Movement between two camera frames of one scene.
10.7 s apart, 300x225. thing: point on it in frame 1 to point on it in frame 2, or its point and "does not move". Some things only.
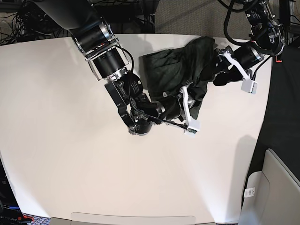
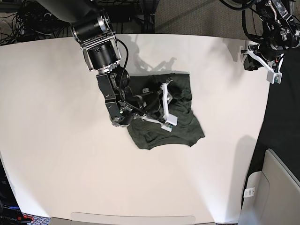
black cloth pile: [281, 132] does not move
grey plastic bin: [272, 196] does not move
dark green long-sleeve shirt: [166, 71] to [148, 134]
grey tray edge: [95, 218] does not move
